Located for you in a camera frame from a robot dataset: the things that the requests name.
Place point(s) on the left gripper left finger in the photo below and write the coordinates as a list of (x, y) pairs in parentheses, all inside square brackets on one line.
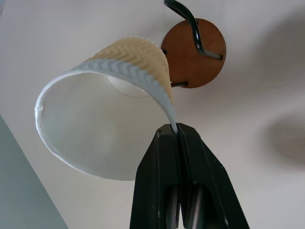
[(157, 181)]

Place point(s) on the ribbed tan paper cup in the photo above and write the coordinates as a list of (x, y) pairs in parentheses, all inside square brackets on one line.
[(95, 133)]

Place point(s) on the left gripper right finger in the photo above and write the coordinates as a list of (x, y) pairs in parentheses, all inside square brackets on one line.
[(205, 176)]

